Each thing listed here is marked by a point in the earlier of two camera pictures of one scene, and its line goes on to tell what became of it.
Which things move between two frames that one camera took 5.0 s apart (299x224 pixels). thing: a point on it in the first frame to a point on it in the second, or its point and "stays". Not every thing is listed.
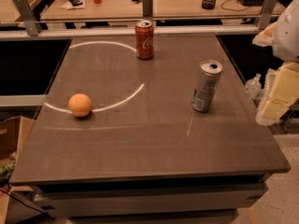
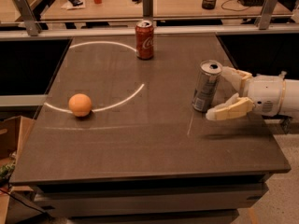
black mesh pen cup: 208,2 stays
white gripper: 288,35 to 265,93
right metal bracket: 269,7 stays
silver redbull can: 208,78 stays
